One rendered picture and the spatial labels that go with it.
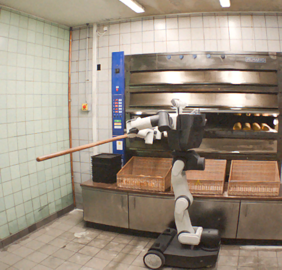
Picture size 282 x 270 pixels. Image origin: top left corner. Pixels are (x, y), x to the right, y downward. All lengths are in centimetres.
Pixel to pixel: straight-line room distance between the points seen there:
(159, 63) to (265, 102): 135
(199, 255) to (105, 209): 131
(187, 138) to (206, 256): 107
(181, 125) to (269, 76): 141
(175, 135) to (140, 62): 144
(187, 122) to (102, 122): 167
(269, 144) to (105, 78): 219
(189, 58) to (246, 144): 119
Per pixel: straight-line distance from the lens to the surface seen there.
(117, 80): 365
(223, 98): 335
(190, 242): 269
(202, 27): 348
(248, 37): 342
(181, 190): 257
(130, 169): 357
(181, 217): 263
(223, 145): 338
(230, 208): 298
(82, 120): 393
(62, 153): 185
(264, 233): 310
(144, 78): 355
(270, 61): 340
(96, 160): 344
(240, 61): 338
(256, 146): 337
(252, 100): 333
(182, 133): 238
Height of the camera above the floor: 150
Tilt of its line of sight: 5 degrees down
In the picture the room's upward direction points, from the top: 1 degrees counter-clockwise
